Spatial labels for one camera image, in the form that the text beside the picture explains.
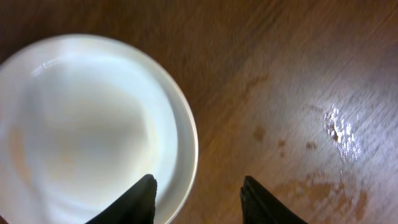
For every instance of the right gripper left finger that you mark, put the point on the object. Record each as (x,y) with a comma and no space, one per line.
(136,205)

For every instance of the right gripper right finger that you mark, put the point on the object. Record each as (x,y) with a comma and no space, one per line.
(259,206)

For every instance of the cream plate with ketchup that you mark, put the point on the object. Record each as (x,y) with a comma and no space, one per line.
(83,118)

